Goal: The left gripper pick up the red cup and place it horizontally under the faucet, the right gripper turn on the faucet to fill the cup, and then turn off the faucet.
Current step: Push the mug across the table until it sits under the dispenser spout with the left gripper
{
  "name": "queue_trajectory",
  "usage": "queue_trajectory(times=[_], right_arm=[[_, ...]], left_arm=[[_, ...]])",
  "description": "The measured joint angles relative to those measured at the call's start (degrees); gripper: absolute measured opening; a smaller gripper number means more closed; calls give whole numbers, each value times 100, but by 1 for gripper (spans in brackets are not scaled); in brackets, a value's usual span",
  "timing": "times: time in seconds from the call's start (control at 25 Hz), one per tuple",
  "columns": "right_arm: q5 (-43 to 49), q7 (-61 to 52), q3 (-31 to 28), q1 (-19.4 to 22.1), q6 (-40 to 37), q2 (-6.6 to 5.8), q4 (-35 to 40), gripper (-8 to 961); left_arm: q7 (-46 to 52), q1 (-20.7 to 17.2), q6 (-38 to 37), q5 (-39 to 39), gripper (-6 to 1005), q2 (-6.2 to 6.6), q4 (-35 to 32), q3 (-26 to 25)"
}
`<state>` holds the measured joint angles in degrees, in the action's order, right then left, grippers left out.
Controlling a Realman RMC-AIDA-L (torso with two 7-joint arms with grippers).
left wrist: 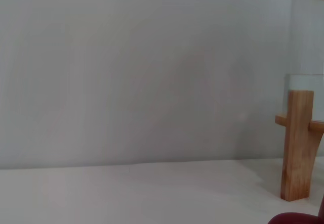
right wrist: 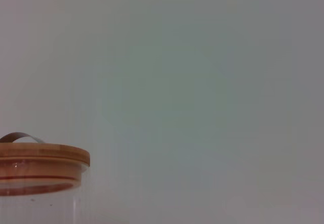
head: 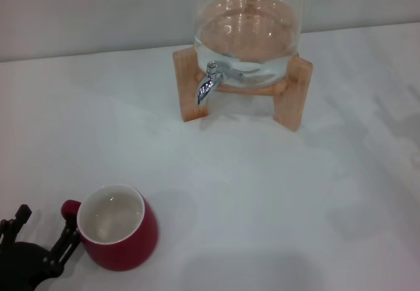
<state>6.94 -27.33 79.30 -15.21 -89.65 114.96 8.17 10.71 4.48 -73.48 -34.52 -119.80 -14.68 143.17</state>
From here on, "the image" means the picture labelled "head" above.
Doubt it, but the wooden dispenser stand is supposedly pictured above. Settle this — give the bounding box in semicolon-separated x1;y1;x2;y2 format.
173;45;313;131

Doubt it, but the chrome faucet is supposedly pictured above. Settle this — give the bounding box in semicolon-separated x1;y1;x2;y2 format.
196;60;245;105

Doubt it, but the glass water dispenser jar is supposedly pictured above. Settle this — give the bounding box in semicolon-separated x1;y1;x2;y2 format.
192;0;301;88

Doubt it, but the red ceramic cup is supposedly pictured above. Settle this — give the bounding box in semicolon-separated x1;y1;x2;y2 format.
61;183;160;271

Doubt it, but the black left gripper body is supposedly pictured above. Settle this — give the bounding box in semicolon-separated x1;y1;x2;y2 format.
0;242;55;291

